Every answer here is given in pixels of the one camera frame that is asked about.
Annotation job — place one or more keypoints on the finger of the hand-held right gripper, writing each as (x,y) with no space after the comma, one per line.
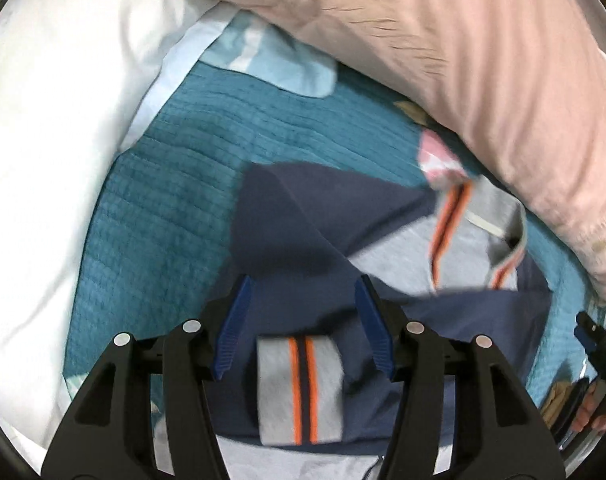
(584,334)

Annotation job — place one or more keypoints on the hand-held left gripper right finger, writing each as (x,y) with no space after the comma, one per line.
(377,332)

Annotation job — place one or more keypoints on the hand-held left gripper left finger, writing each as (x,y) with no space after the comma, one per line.
(233,330)

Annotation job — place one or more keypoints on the grey and navy jacket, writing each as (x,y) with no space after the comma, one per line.
(293,220)

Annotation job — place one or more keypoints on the person's right hand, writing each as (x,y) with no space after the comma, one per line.
(585,410)

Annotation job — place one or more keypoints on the folded tan garment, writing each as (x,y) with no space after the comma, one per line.
(557,401)

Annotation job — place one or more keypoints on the teal quilted bed sheet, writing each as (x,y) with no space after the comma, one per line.
(173,160)

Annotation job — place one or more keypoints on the white pillow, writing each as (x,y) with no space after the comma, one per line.
(48,135)

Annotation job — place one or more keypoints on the light blue cloth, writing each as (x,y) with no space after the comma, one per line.
(283,60)

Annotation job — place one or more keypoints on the pink quilt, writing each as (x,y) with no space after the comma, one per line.
(483,60)

